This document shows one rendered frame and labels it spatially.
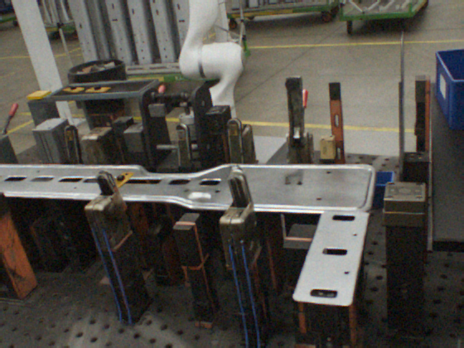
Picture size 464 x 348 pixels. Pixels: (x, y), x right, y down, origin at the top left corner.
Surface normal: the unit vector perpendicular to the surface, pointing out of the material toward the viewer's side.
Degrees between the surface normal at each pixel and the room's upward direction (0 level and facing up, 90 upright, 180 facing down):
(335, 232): 0
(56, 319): 0
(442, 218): 0
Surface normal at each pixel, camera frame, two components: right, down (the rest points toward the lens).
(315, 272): -0.15, -0.89
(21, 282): 0.93, 0.01
